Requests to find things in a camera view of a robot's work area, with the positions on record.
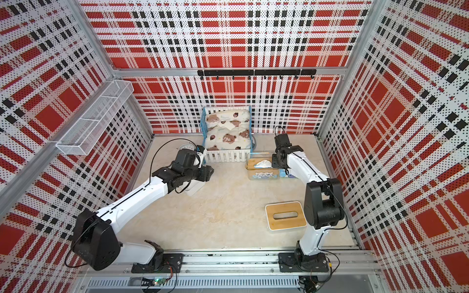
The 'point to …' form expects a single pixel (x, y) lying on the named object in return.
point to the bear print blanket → (220, 138)
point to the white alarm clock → (187, 146)
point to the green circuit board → (159, 282)
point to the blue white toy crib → (226, 155)
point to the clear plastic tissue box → (259, 166)
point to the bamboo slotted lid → (251, 162)
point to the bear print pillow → (216, 118)
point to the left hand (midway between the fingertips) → (210, 169)
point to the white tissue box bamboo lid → (285, 217)
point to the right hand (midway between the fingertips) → (283, 161)
